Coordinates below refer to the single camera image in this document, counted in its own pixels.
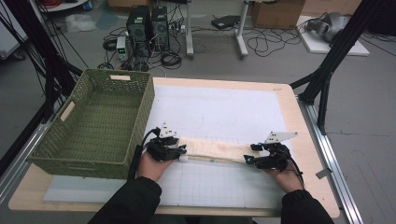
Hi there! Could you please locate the white desk leg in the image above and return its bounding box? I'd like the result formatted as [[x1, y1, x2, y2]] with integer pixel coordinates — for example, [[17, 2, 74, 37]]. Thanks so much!
[[185, 0, 194, 60], [234, 0, 250, 60]]

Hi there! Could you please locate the coiled black cable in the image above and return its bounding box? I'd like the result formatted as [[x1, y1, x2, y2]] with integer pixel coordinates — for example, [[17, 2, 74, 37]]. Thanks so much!
[[160, 50, 183, 70]]

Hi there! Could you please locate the white grid mat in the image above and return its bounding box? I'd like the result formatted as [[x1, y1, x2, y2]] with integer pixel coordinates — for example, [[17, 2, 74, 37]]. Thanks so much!
[[43, 84, 293, 210]]

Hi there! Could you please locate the cream printed cloth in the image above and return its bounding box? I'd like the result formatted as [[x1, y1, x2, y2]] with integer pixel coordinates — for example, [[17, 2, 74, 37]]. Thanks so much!
[[177, 136, 261, 164]]

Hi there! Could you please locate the tangle of black floor cables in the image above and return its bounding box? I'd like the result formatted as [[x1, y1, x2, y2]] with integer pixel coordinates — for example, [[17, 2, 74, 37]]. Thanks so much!
[[246, 26, 303, 58]]

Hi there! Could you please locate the grey bench power supply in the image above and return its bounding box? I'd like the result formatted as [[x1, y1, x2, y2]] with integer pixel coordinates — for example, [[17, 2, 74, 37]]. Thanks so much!
[[116, 35, 130, 62]]

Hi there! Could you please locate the person's right hand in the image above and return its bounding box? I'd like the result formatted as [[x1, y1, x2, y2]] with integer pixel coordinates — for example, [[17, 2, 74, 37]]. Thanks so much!
[[267, 166, 304, 194]]

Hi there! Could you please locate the white floor board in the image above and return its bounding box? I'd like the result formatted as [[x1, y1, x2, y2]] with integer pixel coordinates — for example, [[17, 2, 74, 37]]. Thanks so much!
[[297, 15, 371, 57]]

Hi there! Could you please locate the brown cardboard box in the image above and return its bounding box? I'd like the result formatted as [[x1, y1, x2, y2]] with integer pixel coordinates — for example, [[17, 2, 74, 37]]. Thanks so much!
[[250, 0, 306, 30]]

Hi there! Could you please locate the large black computer tower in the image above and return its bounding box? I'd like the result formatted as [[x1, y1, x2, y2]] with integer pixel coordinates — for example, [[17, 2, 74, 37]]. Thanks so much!
[[125, 5, 153, 58]]

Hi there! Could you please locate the clear plastic bag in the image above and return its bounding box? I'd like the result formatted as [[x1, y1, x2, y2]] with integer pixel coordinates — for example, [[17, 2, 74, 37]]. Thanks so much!
[[64, 13, 98, 34]]

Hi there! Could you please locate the aluminium rail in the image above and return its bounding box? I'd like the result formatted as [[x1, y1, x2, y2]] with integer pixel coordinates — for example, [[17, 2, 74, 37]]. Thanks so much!
[[297, 99, 363, 224], [0, 120, 52, 204]]

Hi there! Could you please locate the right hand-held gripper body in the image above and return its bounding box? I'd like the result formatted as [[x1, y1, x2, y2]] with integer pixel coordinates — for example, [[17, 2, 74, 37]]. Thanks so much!
[[253, 131, 299, 173]]

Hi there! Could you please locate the flat black device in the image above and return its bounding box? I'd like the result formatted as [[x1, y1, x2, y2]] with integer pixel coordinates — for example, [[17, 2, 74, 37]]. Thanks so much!
[[210, 14, 241, 31]]

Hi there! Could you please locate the slim black computer tower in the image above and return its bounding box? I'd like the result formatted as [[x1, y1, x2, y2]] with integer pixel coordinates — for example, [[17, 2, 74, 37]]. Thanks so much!
[[150, 6, 171, 52]]

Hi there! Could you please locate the grey helmet-shaped shell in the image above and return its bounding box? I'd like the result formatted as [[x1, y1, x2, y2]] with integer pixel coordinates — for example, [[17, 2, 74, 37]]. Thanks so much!
[[304, 11, 351, 43]]

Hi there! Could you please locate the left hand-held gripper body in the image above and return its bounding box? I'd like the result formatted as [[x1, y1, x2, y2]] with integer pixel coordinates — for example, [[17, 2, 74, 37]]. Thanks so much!
[[146, 122, 182, 162]]

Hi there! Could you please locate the green woven basket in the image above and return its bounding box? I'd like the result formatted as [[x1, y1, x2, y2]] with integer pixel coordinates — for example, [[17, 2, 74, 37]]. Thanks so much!
[[27, 68, 156, 180]]

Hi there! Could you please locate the small metal bracket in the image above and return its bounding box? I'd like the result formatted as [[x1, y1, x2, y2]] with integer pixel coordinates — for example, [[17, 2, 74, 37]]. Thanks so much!
[[316, 167, 333, 180]]

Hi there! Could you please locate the black metal frame stand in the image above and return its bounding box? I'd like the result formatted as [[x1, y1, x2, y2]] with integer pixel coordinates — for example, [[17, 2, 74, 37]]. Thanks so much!
[[0, 0, 83, 125], [289, 0, 387, 135]]

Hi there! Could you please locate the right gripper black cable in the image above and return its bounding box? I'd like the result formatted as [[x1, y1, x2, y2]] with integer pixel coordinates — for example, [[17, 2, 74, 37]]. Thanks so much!
[[284, 148, 306, 190]]

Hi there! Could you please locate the white cabinet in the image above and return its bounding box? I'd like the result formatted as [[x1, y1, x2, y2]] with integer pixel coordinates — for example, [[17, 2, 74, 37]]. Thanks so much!
[[0, 6, 29, 60]]

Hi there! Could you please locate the person's left hand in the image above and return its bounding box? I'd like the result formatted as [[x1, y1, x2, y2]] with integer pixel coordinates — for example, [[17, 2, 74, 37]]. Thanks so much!
[[136, 151, 176, 183]]

